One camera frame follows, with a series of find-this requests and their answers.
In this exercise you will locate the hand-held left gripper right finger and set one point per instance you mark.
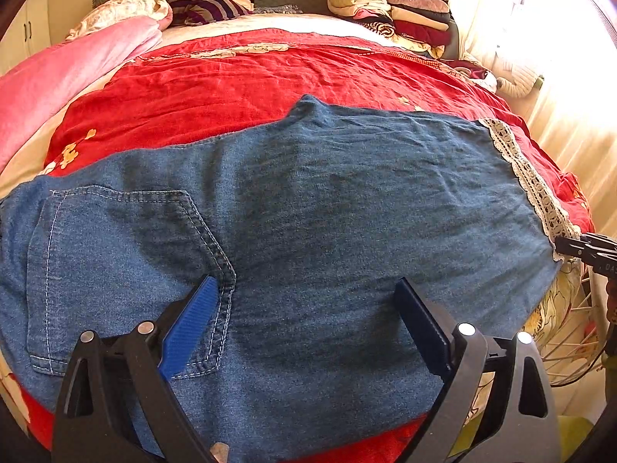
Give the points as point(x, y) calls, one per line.
point(424, 328)

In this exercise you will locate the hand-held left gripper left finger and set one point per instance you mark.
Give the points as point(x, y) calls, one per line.
point(188, 333)

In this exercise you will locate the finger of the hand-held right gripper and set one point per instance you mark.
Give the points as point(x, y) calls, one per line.
point(602, 242)
point(585, 253)

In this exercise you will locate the blue denim pants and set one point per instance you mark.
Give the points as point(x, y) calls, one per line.
point(313, 212)

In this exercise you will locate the cream curtain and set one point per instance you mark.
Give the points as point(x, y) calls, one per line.
point(569, 82)

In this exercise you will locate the green cloth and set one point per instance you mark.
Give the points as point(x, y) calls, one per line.
point(573, 439)

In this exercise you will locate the maroon garment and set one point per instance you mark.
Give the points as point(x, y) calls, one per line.
point(470, 72)

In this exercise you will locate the red and cream floral quilt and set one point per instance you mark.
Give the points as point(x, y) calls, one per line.
point(217, 87)

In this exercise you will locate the pink velvet blanket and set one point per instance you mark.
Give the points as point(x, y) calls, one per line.
point(58, 82)

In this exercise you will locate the pile of folded clothes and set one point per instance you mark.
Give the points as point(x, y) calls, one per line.
point(400, 14)

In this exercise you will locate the purple striped pillow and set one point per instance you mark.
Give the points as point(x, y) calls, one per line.
point(207, 7)

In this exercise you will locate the cream floral satin quilt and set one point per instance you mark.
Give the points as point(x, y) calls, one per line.
point(120, 9)

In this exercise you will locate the blue-grey patterned cloth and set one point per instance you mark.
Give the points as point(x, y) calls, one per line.
point(277, 9)

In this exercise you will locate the cream wardrobe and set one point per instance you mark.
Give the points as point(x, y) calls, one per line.
point(24, 24)

